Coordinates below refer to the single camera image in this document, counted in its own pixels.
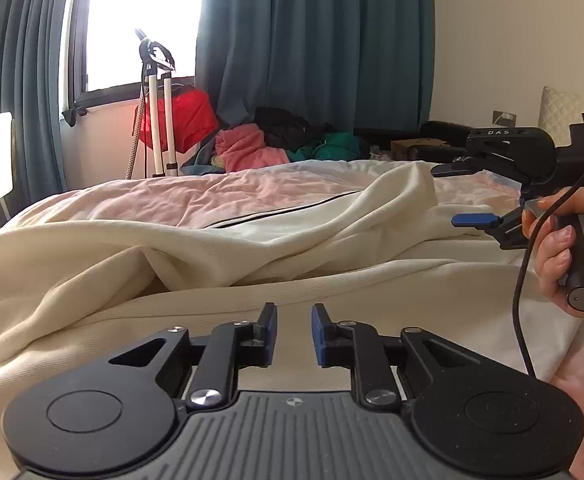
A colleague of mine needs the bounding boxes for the pastel bed cover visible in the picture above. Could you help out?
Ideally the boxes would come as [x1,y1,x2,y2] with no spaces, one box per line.
[2,159,584,391]

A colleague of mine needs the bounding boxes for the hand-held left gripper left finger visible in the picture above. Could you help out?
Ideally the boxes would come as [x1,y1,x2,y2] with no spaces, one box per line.
[108,302,279,410]

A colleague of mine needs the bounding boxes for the red bag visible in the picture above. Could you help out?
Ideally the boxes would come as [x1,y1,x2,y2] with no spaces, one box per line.
[138,84,221,155]

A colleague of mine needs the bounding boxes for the garment steamer stand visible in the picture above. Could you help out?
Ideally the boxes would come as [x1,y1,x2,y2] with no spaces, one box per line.
[124,27,179,181]

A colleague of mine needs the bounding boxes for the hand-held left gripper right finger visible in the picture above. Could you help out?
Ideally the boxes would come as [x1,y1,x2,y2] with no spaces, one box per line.
[311,303,476,408]

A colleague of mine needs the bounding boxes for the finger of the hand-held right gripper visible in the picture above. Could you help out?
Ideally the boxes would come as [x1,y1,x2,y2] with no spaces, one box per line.
[431,155,524,184]
[450,206,536,252]

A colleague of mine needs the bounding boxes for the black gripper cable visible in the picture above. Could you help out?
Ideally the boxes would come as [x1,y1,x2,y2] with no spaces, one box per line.
[514,131,584,381]

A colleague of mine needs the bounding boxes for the teal curtain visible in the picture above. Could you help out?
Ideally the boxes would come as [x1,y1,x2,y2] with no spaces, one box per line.
[0,0,80,231]
[194,0,436,136]

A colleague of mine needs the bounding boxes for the cream sweatshirt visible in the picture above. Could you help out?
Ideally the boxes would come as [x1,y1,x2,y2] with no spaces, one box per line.
[0,160,584,461]

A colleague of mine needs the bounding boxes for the green clothing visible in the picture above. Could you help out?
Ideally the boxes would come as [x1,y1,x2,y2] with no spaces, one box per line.
[286,131,371,163]

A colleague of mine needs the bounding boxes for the person's right hand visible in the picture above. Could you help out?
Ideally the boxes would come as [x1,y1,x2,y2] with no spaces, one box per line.
[521,186,579,306]

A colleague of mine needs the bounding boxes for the cream quilted pillow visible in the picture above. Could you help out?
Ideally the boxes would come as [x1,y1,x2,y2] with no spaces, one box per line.
[538,86,584,183]

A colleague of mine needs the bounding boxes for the small cardboard box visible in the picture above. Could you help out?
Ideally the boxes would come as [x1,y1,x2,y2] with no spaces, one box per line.
[390,138,449,161]

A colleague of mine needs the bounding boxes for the black sofa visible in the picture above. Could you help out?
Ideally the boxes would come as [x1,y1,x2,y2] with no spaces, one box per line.
[354,120,478,162]

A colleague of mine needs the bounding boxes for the pink clothing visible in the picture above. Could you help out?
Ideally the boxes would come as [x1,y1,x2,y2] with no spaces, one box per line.
[214,124,291,172]

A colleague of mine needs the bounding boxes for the dark framed window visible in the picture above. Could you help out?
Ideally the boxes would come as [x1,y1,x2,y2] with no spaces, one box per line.
[66,0,211,111]

